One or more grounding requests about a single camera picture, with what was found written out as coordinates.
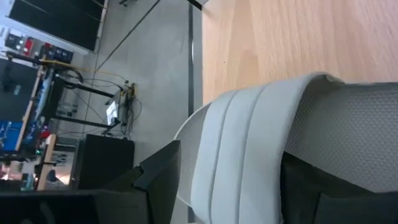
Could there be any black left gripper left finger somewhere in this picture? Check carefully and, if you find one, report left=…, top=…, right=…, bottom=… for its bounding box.
left=93, top=139, right=182, bottom=224

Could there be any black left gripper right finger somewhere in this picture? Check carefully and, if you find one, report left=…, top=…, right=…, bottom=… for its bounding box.
left=280, top=151, right=398, bottom=224

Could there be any white rubber slide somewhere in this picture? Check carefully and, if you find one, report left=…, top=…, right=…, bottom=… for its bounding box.
left=173, top=72, right=398, bottom=224

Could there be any black box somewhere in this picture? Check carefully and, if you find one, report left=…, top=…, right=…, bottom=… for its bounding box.
left=70, top=134, right=135, bottom=190

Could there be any black-legged desk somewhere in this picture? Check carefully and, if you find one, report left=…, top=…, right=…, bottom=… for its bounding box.
left=18, top=57, right=125, bottom=153

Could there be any black desk monitor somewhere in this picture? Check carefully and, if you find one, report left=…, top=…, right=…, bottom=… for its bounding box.
left=0, top=58, right=40, bottom=123

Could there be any power strip with cables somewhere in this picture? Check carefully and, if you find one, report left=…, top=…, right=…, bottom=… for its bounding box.
left=104, top=82, right=138, bottom=126

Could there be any black table frame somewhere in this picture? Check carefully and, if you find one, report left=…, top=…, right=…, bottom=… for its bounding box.
left=187, top=0, right=197, bottom=118

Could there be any black partition wall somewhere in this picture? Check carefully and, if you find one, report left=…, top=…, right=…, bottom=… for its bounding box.
left=7, top=0, right=109, bottom=53

